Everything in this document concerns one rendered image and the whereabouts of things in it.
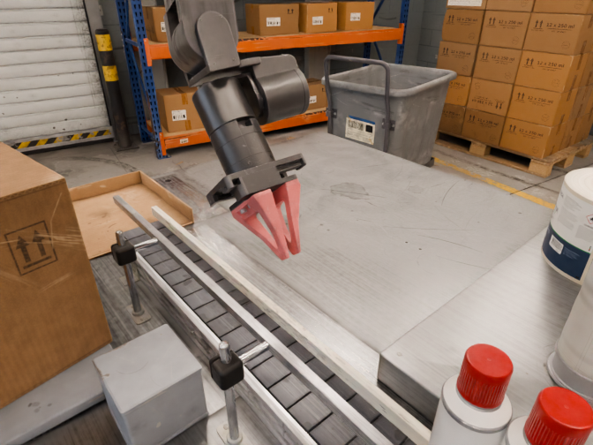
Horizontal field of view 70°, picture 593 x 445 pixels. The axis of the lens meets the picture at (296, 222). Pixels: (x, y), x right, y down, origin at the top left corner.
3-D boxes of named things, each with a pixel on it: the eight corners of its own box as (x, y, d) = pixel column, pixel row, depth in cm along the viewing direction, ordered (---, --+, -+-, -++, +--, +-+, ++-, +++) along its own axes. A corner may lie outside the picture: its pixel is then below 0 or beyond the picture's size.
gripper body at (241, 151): (310, 167, 47) (282, 107, 47) (232, 192, 41) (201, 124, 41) (283, 186, 52) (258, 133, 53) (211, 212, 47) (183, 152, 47)
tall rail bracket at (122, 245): (174, 303, 74) (159, 222, 66) (133, 322, 70) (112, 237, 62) (166, 294, 76) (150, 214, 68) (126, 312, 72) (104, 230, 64)
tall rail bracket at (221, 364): (279, 420, 54) (276, 325, 46) (231, 456, 50) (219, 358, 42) (264, 403, 57) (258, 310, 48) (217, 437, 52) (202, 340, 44)
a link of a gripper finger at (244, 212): (335, 236, 46) (299, 158, 46) (284, 260, 42) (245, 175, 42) (304, 249, 51) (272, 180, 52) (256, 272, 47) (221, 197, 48)
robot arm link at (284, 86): (171, 40, 48) (191, 13, 41) (258, 25, 53) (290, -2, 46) (205, 142, 51) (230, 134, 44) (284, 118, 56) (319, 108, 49)
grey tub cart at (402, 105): (371, 160, 362) (382, 39, 315) (442, 178, 327) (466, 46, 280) (308, 195, 303) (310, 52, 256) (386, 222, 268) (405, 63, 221)
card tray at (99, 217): (194, 222, 99) (192, 207, 97) (78, 264, 85) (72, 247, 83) (143, 183, 119) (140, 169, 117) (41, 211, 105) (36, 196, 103)
